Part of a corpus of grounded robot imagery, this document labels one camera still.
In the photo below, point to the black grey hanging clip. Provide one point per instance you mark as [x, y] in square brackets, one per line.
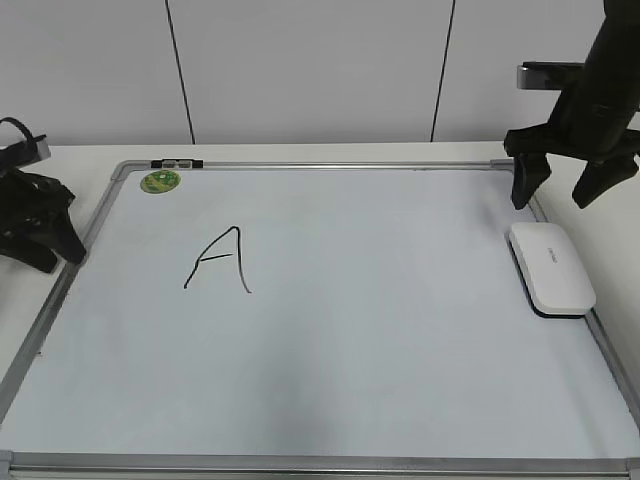
[176, 164]

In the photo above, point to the green round magnet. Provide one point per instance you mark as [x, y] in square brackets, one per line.
[160, 182]

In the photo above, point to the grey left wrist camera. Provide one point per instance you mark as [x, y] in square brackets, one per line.
[22, 153]

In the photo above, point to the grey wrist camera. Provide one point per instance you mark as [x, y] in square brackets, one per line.
[551, 76]
[22, 153]

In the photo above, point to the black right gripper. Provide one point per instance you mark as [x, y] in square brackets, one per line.
[590, 125]

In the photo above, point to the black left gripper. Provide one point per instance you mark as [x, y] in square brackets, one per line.
[36, 228]

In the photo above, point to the white whiteboard eraser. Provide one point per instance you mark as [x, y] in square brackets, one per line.
[554, 276]

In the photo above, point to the white framed whiteboard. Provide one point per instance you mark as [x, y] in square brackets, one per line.
[265, 320]

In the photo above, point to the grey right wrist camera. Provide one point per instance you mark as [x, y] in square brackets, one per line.
[551, 76]

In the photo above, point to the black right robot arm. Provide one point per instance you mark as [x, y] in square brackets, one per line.
[613, 60]

